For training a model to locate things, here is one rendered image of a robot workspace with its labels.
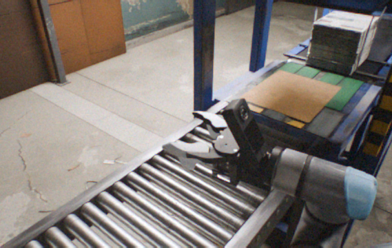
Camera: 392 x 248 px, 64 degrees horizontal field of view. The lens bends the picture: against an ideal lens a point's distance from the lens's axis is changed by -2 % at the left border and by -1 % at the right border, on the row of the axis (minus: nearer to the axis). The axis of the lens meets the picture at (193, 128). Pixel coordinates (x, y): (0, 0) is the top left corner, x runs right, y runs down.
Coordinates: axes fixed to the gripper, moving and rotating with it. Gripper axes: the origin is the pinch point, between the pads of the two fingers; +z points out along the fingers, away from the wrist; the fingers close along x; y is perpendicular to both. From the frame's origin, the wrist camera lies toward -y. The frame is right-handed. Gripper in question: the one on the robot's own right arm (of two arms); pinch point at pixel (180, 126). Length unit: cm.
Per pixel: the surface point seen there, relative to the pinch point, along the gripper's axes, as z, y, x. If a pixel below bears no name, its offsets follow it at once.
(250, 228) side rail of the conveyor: -11.9, 45.8, 12.7
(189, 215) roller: 6.9, 45.5, 7.9
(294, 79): 6, 61, 122
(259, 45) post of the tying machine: 36, 54, 143
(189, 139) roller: 28, 51, 43
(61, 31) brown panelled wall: 279, 97, 176
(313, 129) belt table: -16, 54, 76
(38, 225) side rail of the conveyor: 44, 41, -19
